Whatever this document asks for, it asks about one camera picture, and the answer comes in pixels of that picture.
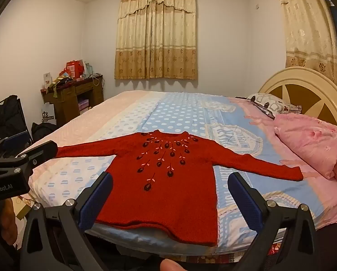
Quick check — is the cream wooden headboard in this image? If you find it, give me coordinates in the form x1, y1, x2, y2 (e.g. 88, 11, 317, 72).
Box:
258, 67, 337, 130

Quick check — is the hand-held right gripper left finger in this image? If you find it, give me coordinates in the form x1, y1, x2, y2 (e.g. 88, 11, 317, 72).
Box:
19, 172, 114, 271

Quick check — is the black folding chair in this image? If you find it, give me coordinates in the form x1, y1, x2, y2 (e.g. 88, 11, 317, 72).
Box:
0, 94, 33, 147

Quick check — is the red gift bag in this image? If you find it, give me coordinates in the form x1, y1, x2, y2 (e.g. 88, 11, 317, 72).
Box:
66, 60, 86, 79

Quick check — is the patterned pillow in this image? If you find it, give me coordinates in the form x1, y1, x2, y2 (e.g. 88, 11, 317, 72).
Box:
247, 93, 302, 117

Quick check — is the person's right hand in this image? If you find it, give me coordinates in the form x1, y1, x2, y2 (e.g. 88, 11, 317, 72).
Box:
160, 259, 184, 271

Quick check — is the red knitted sweater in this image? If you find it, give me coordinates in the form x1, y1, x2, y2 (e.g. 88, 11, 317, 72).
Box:
55, 130, 304, 247

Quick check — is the pile of clothes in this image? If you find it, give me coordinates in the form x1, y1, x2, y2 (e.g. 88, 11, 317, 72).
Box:
51, 75, 76, 91

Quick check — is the white paper bag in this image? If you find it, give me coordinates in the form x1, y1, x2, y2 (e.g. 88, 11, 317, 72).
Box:
42, 102, 57, 125

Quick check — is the wide beige floral curtain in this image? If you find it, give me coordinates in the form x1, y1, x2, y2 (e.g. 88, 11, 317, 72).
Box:
114, 0, 198, 80

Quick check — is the pink quilt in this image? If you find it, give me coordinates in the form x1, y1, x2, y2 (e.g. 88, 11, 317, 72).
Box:
274, 114, 337, 181

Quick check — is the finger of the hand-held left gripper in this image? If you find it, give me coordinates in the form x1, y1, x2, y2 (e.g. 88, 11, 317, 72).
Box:
0, 140, 59, 180
0, 138, 19, 160

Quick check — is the gold box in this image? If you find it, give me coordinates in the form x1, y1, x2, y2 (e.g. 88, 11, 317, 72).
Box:
14, 196, 36, 220

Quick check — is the narrow beige floral curtain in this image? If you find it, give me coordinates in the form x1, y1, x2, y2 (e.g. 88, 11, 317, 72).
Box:
274, 0, 337, 91

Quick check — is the black bag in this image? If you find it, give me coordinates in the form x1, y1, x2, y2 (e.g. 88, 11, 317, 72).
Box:
31, 121, 57, 142

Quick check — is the dark wooden desk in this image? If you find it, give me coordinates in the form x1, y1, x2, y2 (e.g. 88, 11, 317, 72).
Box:
40, 75, 105, 126

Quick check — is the polka dot bed sheet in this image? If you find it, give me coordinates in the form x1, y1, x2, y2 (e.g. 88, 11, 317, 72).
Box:
24, 90, 337, 256

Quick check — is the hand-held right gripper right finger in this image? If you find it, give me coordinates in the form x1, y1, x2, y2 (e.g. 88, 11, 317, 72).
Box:
227, 172, 320, 271

